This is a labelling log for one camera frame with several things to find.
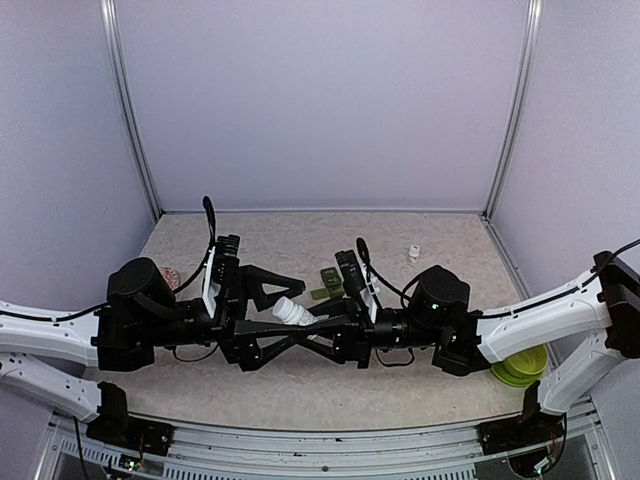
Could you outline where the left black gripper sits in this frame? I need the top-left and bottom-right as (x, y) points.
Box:
(144, 265), (308, 372)

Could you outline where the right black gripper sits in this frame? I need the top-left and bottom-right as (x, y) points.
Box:
(288, 296), (442, 371)

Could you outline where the green weekly pill organizer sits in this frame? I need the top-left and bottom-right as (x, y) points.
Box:
(310, 267), (345, 301)

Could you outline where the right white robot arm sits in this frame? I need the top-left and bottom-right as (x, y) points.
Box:
(272, 251), (639, 444)

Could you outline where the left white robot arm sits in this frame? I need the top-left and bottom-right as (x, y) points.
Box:
(1, 252), (361, 445)

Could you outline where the red patterned bowl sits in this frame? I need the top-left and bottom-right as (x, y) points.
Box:
(159, 266), (182, 290)

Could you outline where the small white pill bottle far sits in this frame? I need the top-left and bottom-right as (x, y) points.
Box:
(407, 244), (421, 264)

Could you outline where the green plate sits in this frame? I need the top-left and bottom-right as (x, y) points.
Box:
(491, 363), (539, 388)

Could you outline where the green bowl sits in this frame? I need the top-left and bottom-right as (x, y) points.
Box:
(504, 345), (549, 378)

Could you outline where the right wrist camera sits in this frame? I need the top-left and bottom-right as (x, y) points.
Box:
(335, 250), (381, 326)

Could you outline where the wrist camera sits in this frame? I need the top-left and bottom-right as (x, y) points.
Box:
(202, 233), (242, 319)
(335, 250), (381, 326)

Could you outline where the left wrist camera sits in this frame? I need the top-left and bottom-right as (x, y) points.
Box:
(202, 233), (242, 319)

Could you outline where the left camera cable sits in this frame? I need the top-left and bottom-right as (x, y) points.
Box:
(174, 195), (221, 296)

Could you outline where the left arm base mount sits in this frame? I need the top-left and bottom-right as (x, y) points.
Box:
(86, 382), (174, 457)

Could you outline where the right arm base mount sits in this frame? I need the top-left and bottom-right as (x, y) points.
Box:
(476, 382), (567, 455)

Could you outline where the aluminium front rail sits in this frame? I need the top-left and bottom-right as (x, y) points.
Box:
(34, 399), (616, 480)

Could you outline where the left aluminium corner post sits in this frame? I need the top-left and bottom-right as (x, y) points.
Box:
(100, 0), (163, 223)

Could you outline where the aluminium corner post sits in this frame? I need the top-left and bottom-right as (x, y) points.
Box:
(483, 0), (544, 223)
(100, 0), (163, 223)

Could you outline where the right aluminium corner post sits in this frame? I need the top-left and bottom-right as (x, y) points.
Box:
(483, 0), (544, 223)

